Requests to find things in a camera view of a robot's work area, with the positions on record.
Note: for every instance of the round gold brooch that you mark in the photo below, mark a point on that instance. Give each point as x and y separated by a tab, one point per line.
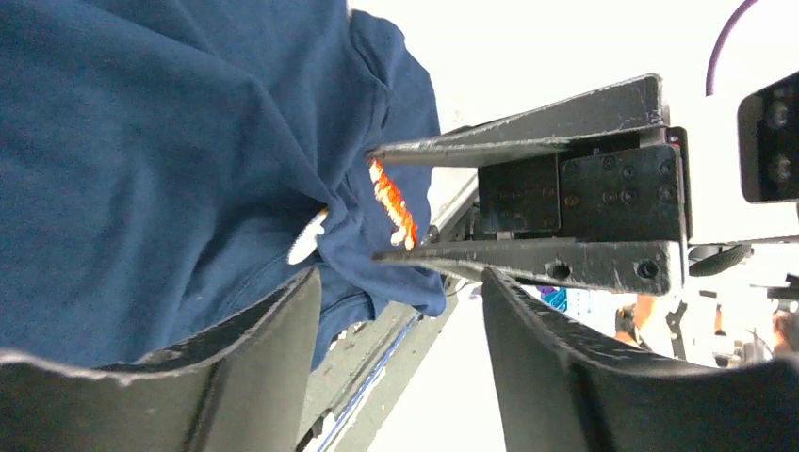
306	242

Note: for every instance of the navy blue t-shirt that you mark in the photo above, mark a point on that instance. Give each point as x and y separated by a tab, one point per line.
159	158

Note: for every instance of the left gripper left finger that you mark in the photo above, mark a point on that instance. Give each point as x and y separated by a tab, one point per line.
238	386

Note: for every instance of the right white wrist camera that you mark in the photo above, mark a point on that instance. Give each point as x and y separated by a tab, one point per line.
719	212

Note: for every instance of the person in background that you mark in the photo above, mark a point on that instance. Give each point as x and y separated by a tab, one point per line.
631	320

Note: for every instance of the blue plastic basket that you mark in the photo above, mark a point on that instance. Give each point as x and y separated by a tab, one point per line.
555	297

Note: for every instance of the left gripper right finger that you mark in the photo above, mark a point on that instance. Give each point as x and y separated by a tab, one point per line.
563	386

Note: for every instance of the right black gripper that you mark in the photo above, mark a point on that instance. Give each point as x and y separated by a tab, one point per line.
608	192

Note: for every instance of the orange flower brooch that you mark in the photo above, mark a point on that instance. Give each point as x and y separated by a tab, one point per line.
387	193

